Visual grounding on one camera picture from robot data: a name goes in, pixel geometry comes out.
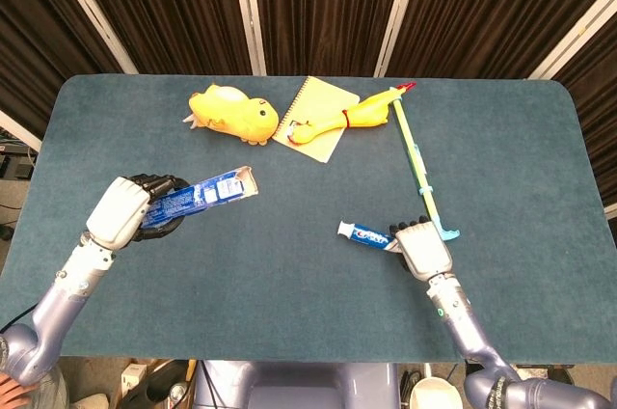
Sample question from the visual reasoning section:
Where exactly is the white shoe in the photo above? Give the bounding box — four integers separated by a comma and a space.
71, 393, 110, 409

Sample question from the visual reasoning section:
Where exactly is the blue table mat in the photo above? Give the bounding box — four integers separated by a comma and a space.
0, 72, 617, 366

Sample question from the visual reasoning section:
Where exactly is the black floor equipment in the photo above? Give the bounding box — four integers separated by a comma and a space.
0, 152, 35, 181

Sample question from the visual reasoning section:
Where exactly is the yellow plush dinosaur toy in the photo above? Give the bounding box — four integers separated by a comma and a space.
181, 83, 280, 146

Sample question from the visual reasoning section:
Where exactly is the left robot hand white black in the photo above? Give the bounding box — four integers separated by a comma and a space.
85, 174, 192, 251

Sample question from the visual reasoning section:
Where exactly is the blue toothpaste box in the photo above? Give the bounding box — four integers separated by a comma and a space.
139, 166, 260, 230

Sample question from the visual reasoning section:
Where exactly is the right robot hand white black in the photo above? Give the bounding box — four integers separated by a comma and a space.
388, 215, 454, 281

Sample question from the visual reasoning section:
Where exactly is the lavender robot base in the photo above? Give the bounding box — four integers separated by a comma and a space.
192, 359, 401, 409

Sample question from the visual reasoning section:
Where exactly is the black trash bin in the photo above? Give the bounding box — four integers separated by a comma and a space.
510, 363, 577, 386

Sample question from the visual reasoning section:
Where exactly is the yellow rubber chicken toy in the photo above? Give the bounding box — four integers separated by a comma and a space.
287, 82, 416, 146

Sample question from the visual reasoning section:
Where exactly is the person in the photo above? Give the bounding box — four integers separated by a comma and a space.
0, 365, 68, 409

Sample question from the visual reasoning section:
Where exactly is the dark brown pleated curtain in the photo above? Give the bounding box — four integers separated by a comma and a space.
0, 0, 617, 207

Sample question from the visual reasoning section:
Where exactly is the white bowl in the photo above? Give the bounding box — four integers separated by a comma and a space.
408, 376, 465, 409

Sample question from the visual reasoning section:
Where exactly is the yellow spiral notebook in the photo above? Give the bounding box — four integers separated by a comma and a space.
271, 75, 362, 164

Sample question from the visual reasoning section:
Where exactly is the white blue toothpaste tube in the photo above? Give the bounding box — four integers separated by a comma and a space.
336, 220, 401, 252

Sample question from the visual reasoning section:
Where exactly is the white partition post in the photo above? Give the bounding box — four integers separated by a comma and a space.
0, 109, 42, 152
373, 0, 426, 78
228, 0, 267, 76
41, 0, 140, 75
527, 0, 617, 80

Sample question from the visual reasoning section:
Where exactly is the green and teal stick tool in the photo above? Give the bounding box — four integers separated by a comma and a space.
390, 98, 461, 242

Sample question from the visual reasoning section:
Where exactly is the black bag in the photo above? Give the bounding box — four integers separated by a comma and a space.
120, 359, 194, 409

